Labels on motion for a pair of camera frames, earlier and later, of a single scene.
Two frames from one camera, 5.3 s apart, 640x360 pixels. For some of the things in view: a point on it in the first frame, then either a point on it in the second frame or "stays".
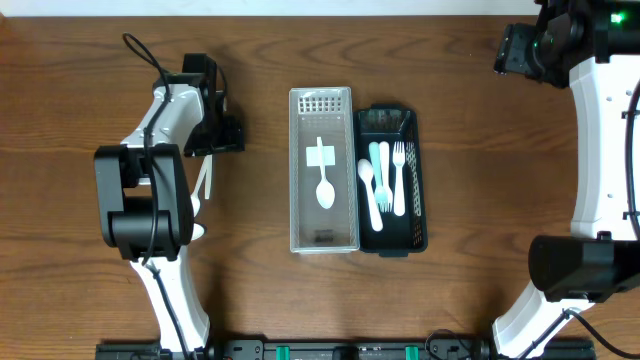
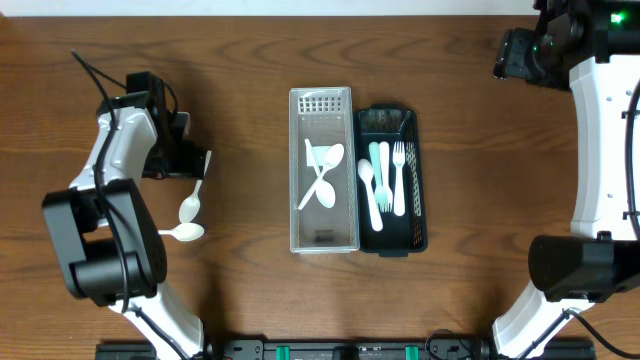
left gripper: x=232 y=135 → x=191 y=161
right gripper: x=513 y=54 stays
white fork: x=385 y=161 stays
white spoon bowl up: x=206 y=169 → x=333 y=158
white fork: x=398 y=159 stays
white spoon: x=366 y=172 stays
